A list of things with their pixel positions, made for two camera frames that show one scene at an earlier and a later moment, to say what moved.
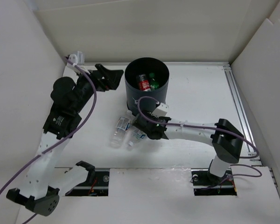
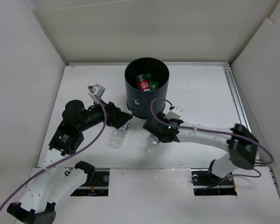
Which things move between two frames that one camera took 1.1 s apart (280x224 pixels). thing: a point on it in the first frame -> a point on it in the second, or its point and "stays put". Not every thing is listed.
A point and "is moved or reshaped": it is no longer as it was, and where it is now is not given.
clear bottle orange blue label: [117, 139] stays put
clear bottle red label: [143, 83] stays put
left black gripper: [112, 78] -> [115, 116]
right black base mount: [206, 183] stays put
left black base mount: [98, 185] stays put
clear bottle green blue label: [137, 135] -> [152, 139]
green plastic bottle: [154, 85] is moved or reshaped
